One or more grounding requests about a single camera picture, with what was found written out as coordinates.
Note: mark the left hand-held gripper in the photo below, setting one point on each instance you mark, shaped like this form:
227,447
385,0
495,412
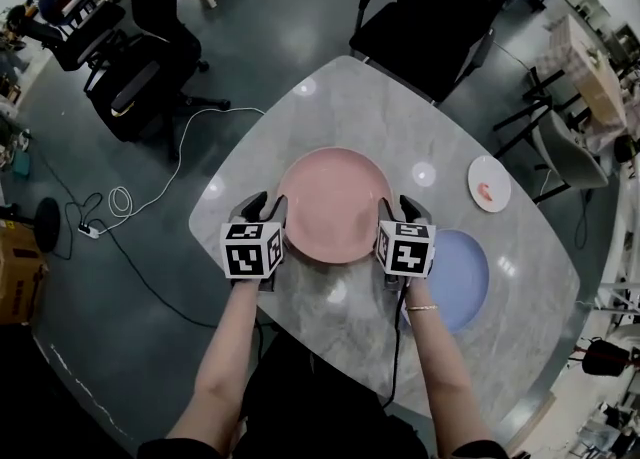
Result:
250,252

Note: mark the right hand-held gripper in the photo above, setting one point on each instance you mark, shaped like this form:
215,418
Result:
407,249

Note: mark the big pink plate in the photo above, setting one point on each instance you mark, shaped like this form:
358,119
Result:
332,202

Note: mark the big blue plate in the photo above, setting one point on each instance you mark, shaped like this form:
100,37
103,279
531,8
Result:
460,277

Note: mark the person's left forearm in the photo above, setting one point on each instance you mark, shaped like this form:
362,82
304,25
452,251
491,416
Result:
225,362

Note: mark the person's right forearm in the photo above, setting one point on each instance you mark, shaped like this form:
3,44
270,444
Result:
445,372

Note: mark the red food piece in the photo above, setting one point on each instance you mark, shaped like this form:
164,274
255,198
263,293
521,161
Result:
485,191

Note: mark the small white plate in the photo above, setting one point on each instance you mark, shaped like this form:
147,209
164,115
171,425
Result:
492,177

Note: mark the black office chair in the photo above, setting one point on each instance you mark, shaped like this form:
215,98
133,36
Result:
145,82

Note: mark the white power strip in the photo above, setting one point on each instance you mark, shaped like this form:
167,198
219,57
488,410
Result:
89,231

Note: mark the grey chair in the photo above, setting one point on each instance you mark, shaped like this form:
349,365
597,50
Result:
570,157

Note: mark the person's black clothing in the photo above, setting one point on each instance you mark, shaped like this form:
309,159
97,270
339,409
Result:
310,407

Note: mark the black round stand base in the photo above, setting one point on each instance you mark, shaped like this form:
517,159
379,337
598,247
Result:
48,224

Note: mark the table with checkered cloth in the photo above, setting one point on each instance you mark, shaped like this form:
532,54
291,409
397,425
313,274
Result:
585,67

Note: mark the black bag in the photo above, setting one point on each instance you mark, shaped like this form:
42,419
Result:
605,357

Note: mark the cardboard box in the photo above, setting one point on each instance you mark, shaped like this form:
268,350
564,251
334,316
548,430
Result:
20,272

